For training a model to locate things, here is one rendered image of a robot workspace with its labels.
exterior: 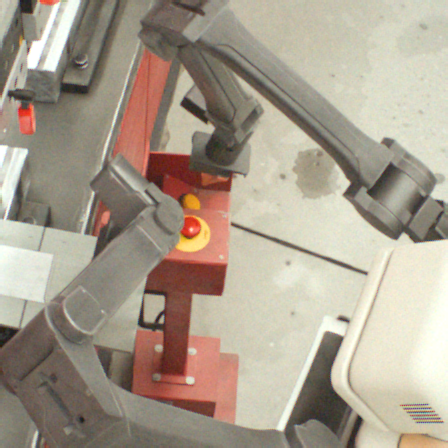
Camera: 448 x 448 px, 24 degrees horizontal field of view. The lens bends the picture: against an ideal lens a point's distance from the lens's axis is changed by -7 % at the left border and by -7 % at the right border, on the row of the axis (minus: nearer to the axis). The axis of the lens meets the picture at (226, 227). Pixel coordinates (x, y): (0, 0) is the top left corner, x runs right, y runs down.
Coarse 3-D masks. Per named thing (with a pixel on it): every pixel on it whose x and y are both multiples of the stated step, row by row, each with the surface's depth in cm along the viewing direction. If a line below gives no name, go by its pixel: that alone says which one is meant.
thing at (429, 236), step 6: (444, 204) 144; (444, 210) 143; (438, 216) 144; (444, 216) 142; (438, 222) 142; (444, 222) 142; (432, 228) 142; (438, 228) 142; (444, 228) 143; (426, 234) 143; (432, 234) 142; (438, 234) 142; (444, 234) 143; (414, 240) 145; (420, 240) 143; (426, 240) 143; (432, 240) 143
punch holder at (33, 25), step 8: (24, 0) 153; (32, 0) 153; (24, 8) 155; (32, 8) 154; (40, 8) 158; (48, 8) 164; (24, 16) 156; (32, 16) 156; (40, 16) 159; (48, 16) 165; (24, 24) 158; (32, 24) 157; (40, 24) 160; (24, 32) 159; (32, 32) 159; (40, 32) 162; (32, 40) 161
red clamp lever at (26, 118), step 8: (16, 88) 149; (8, 96) 149; (16, 96) 148; (24, 96) 148; (32, 96) 148; (24, 104) 150; (24, 112) 151; (32, 112) 152; (24, 120) 153; (32, 120) 153; (24, 128) 154; (32, 128) 155
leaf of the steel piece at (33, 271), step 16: (0, 256) 162; (16, 256) 162; (32, 256) 163; (48, 256) 163; (0, 272) 161; (16, 272) 161; (32, 272) 161; (48, 272) 161; (0, 288) 159; (16, 288) 159; (32, 288) 160; (48, 288) 159
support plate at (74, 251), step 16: (0, 224) 165; (16, 224) 166; (0, 240) 164; (16, 240) 164; (32, 240) 164; (48, 240) 165; (64, 240) 165; (80, 240) 165; (96, 240) 165; (64, 256) 163; (80, 256) 164; (64, 272) 162; (0, 304) 158; (16, 304) 158; (32, 304) 159; (128, 304) 160; (0, 320) 157; (16, 320) 157; (112, 320) 158; (128, 320) 159; (112, 336) 157; (128, 336) 157; (128, 352) 156
